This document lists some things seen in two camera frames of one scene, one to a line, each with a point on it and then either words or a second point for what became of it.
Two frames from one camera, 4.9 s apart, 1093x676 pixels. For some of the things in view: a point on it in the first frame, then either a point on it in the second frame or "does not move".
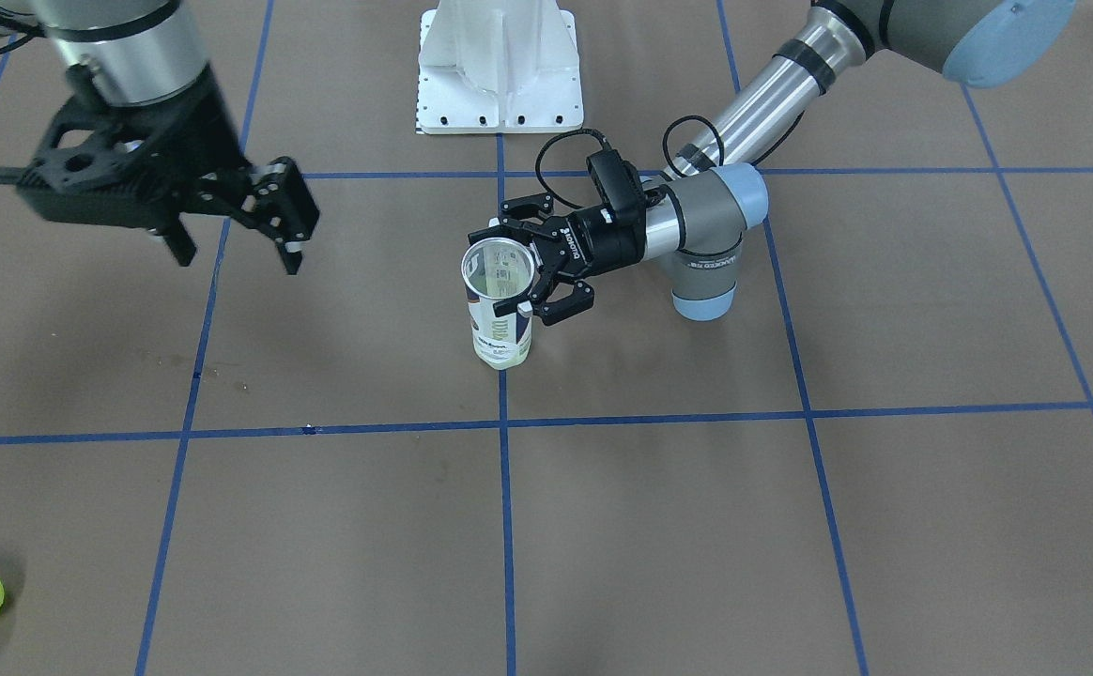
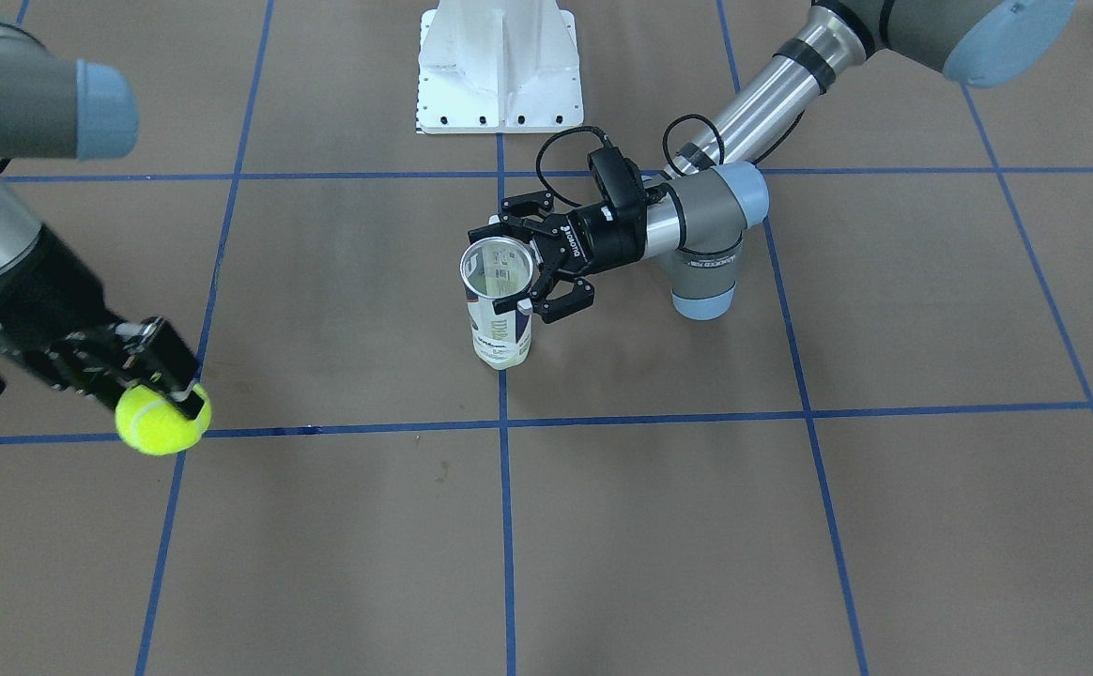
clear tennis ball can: [496, 270] does not move
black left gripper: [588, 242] does not move
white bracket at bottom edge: [498, 67] does not move
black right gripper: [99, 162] to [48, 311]
